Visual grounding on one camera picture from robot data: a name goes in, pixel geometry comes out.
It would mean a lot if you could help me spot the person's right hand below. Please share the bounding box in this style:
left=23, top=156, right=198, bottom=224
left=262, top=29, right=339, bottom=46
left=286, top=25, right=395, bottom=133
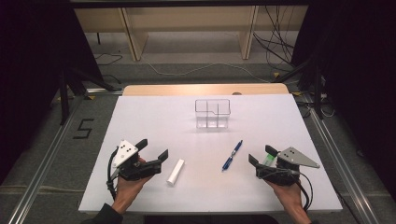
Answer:
left=264, top=179, right=304, bottom=213

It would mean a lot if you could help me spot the aluminium floor rail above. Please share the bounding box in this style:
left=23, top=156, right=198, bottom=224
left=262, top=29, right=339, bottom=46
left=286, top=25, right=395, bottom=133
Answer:
left=7, top=96, right=90, bottom=224
left=303, top=92, right=381, bottom=224

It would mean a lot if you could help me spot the blue pen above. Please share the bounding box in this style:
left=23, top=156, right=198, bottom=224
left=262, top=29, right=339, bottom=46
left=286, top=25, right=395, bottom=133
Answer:
left=221, top=139, right=244, bottom=173

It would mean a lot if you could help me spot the black cable bundle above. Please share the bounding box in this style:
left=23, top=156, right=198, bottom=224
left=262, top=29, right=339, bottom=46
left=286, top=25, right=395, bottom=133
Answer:
left=252, top=5, right=300, bottom=68

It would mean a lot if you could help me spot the green highlighter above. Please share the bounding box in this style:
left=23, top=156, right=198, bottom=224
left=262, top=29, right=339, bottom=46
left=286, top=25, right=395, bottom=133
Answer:
left=262, top=152, right=278, bottom=166

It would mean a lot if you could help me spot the dark curtain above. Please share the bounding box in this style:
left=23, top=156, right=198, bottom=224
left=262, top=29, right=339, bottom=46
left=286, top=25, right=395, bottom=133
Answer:
left=0, top=0, right=104, bottom=185
left=292, top=0, right=396, bottom=175

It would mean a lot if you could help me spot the white tube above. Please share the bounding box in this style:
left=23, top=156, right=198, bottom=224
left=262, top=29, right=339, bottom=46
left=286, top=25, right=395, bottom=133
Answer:
left=166, top=158, right=186, bottom=187

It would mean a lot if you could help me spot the short aluminium rail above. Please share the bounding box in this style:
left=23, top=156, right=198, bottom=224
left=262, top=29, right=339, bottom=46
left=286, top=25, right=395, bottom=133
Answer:
left=85, top=87, right=124, bottom=96

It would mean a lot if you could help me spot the beige wooden desk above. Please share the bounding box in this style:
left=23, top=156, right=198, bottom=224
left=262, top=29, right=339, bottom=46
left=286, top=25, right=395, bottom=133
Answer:
left=74, top=5, right=309, bottom=62

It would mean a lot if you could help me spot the white floor cable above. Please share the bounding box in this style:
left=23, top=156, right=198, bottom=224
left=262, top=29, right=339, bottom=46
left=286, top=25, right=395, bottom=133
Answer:
left=136, top=52, right=300, bottom=85

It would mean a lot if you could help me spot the person's left hand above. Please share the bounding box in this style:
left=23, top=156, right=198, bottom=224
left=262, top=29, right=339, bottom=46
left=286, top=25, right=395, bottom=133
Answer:
left=111, top=175, right=155, bottom=216

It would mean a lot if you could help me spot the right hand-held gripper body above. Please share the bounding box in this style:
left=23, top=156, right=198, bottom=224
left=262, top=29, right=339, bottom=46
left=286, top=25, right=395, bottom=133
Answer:
left=255, top=147, right=321, bottom=187

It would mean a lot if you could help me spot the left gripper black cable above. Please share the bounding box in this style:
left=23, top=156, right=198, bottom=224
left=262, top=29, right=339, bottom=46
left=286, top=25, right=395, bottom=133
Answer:
left=106, top=146, right=120, bottom=200

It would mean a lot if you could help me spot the black metal stand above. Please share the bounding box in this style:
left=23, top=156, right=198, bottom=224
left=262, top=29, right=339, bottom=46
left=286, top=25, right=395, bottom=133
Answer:
left=274, top=55, right=326, bottom=120
left=57, top=66, right=118, bottom=125

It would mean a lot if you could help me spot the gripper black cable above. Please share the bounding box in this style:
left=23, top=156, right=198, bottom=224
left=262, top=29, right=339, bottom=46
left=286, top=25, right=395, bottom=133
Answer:
left=261, top=169, right=314, bottom=213
left=106, top=146, right=120, bottom=200

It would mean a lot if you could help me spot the light wooden table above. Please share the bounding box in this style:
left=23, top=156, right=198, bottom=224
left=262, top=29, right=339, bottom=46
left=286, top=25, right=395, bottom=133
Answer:
left=121, top=82, right=290, bottom=97

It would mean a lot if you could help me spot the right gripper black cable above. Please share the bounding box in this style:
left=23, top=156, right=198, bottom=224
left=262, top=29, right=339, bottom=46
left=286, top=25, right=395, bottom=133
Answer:
left=261, top=169, right=314, bottom=213

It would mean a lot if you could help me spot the clear plastic organizer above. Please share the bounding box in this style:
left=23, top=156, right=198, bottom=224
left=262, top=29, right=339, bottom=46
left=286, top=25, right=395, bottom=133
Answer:
left=194, top=98, right=232, bottom=130

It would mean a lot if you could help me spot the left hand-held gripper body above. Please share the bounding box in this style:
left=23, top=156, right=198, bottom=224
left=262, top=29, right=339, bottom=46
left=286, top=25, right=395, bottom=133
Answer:
left=111, top=139, right=163, bottom=182

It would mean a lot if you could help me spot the thin black floor cable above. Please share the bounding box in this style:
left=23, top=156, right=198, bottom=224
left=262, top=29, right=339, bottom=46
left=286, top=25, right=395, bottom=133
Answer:
left=93, top=52, right=124, bottom=85

